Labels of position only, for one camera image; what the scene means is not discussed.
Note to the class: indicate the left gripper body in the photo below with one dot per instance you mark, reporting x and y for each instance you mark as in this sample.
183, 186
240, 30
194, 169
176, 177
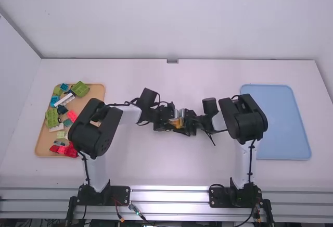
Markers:
162, 115

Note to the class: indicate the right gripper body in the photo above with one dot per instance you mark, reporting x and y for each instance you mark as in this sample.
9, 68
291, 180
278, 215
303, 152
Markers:
190, 123

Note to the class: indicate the yellow toy car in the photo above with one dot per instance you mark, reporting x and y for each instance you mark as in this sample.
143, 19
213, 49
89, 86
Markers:
175, 123

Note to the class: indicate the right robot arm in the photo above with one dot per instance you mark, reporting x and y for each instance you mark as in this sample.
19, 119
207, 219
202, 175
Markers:
249, 123

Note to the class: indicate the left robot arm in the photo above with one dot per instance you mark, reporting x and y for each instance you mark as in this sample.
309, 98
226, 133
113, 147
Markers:
91, 128

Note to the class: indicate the tan tray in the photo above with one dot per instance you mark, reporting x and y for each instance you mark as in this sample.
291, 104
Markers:
93, 91

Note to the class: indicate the silver rails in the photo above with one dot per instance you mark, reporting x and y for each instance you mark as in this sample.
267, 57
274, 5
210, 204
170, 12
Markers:
169, 198

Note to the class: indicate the blue mat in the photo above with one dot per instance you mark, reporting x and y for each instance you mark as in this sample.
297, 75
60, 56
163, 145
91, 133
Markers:
275, 123

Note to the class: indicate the lime green toy brick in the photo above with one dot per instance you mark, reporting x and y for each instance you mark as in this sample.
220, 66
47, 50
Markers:
80, 89
52, 117

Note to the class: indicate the pink toy brick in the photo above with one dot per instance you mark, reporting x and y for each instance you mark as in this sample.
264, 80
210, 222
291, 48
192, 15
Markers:
71, 115

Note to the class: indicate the white toy brick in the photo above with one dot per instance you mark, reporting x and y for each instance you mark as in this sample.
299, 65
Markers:
65, 99

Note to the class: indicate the teal toy brick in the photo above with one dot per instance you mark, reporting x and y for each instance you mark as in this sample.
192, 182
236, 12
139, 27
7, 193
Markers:
64, 87

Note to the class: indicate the pile of toy bricks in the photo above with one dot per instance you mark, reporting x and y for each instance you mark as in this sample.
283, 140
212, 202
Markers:
60, 129

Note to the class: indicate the red toy brick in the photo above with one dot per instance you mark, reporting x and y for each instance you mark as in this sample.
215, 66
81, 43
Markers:
63, 150

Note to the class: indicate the blue toy brick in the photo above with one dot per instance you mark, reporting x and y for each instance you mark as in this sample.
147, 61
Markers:
55, 101

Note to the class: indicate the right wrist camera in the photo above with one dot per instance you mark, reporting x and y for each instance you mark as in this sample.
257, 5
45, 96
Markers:
182, 113

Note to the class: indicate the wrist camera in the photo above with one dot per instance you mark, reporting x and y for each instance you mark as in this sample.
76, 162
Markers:
176, 113
182, 113

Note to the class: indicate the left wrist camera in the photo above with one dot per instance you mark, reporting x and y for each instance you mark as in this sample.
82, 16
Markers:
176, 113

